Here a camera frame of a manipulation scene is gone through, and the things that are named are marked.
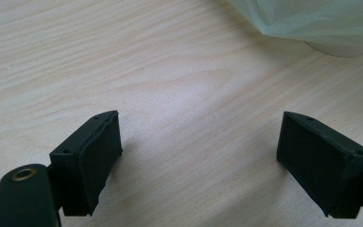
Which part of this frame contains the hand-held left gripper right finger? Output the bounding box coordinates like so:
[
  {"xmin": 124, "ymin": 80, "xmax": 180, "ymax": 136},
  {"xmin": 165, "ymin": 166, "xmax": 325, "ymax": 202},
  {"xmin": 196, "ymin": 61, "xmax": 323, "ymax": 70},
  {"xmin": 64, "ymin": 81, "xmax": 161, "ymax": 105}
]
[{"xmin": 275, "ymin": 111, "xmax": 363, "ymax": 219}]

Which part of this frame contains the green plastic bag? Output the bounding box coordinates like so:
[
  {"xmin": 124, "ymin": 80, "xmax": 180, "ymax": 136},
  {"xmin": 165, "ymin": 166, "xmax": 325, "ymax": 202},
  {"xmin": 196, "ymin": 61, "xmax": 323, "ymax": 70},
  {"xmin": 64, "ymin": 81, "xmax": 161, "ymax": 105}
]
[{"xmin": 226, "ymin": 0, "xmax": 363, "ymax": 48}]

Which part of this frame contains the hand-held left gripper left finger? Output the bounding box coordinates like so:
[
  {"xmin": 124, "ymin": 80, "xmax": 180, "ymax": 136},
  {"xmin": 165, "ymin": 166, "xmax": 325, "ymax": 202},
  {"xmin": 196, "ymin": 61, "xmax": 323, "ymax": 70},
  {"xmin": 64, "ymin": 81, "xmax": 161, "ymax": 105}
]
[{"xmin": 49, "ymin": 110, "xmax": 124, "ymax": 218}]

